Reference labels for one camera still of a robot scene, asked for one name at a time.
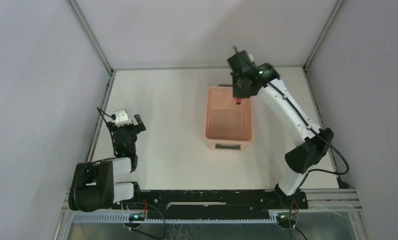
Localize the aluminium frame rail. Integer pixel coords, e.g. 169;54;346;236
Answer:
85;71;116;163
112;64;305;72
302;66;350;189

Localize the circuit board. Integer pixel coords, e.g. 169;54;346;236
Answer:
129;213;146;222
277;214;298;222

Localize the aluminium frame back rail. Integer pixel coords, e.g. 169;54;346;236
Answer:
112;64;305;72

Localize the aluminium frame right rail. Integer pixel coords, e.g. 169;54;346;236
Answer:
302;66;350;189

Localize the aluminium frame left rail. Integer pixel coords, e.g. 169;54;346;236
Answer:
85;71;116;163

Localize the left wrist cable black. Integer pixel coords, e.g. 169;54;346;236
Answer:
96;107;116;131

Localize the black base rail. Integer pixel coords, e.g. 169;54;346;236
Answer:
111;188;309;219

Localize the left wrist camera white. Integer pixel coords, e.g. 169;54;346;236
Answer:
114;109;132;127

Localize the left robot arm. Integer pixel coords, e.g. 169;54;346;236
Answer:
68;110;146;212

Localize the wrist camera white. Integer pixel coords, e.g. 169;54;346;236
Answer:
247;53;254;63
114;109;132;127

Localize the right circuit board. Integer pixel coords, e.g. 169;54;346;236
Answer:
277;214;298;222

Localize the grey cable duct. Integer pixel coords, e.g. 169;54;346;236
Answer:
72;212;278;224

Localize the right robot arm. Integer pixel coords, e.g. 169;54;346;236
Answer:
227;50;334;208

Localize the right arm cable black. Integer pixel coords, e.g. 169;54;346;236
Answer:
259;79;350;215

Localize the left circuit board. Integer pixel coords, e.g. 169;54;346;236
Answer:
129;213;146;222

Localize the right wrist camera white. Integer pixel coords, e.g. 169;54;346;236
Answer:
247;53;254;63

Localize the pink plastic bin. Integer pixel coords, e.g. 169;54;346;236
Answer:
203;85;254;151

